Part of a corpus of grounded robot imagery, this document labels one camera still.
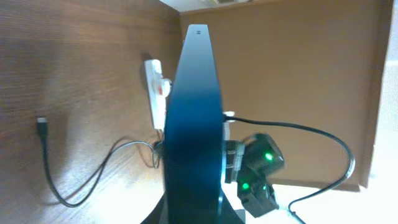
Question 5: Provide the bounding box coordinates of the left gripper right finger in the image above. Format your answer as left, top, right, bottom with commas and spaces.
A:
220, 195, 246, 224

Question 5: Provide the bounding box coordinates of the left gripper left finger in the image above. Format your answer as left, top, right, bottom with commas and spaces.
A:
141, 196, 164, 224

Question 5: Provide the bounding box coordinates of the blue Galaxy smartphone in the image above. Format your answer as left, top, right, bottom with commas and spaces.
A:
164, 24, 224, 223

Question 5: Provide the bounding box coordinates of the black USB charger cable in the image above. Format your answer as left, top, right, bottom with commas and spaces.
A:
36, 116, 162, 208

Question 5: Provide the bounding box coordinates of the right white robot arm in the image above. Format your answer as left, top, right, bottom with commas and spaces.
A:
224, 133, 285, 218

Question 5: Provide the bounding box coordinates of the white power strip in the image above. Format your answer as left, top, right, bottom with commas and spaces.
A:
144, 59, 172, 131

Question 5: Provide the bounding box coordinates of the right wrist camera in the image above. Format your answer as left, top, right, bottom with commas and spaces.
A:
223, 111, 235, 141

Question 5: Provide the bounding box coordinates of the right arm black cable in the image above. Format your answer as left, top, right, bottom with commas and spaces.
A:
223, 114, 356, 224

